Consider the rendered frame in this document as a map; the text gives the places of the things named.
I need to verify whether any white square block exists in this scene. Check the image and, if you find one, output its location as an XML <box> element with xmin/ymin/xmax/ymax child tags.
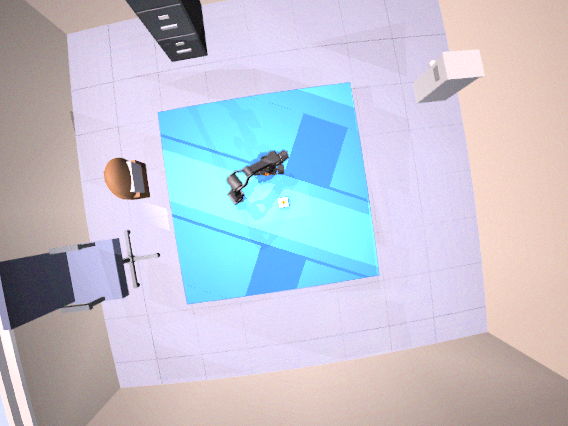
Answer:
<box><xmin>278</xmin><ymin>197</ymin><xmax>289</xmax><ymax>208</ymax></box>

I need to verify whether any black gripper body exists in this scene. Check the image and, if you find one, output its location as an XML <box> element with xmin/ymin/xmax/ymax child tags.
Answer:
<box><xmin>254</xmin><ymin>164</ymin><xmax>285</xmax><ymax>176</ymax></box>

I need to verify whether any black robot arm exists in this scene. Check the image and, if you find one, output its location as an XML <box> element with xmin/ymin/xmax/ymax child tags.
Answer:
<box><xmin>226</xmin><ymin>150</ymin><xmax>289</xmax><ymax>205</ymax></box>

